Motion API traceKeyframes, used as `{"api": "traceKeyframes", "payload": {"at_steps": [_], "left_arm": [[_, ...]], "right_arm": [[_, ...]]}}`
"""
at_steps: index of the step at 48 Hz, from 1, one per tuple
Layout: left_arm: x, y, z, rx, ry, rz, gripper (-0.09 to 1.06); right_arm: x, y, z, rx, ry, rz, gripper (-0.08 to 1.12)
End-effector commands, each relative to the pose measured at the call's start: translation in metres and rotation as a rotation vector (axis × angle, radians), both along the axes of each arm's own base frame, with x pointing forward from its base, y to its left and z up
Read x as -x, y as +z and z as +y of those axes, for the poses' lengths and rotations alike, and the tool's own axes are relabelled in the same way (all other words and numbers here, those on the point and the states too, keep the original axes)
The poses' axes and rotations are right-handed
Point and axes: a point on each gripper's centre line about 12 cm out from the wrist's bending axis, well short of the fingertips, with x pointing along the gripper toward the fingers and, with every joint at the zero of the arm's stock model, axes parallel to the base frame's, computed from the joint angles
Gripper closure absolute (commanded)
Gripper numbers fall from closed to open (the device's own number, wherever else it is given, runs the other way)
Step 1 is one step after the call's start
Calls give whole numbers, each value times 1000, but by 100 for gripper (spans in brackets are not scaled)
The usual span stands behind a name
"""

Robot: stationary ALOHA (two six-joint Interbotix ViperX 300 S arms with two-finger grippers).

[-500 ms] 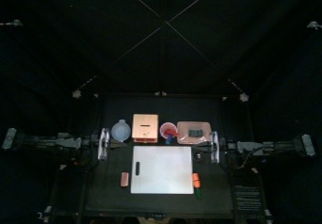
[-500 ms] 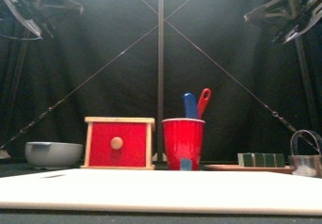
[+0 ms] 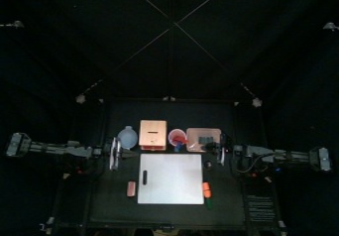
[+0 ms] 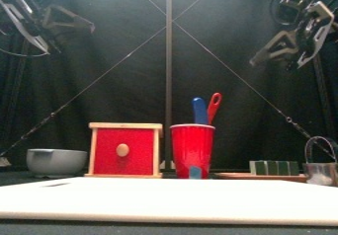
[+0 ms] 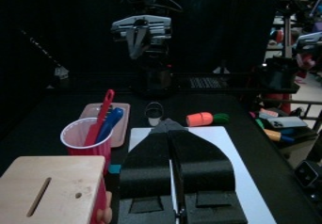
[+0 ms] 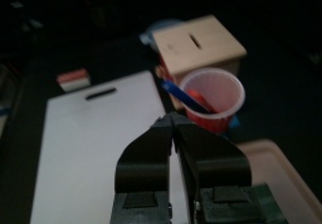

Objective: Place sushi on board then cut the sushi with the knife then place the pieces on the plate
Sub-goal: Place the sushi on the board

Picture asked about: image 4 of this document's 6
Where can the green nori sushi piece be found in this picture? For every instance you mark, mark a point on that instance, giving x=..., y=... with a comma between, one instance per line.
x=283, y=168
x=271, y=168
x=293, y=168
x=259, y=168

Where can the pink plastic tray plate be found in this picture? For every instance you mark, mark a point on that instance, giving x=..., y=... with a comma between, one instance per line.
x=263, y=177

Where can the white cutting board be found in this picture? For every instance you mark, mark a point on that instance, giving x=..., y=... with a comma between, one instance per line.
x=167, y=199

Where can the red plastic cup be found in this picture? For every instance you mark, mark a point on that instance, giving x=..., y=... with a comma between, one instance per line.
x=192, y=146

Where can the red wooden box with knob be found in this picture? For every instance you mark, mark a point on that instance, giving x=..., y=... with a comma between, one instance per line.
x=125, y=140

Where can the pale gray bowl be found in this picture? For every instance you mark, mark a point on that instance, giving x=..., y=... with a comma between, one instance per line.
x=54, y=161

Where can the vertical metal frame pole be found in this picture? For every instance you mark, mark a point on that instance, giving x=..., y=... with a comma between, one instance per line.
x=168, y=81

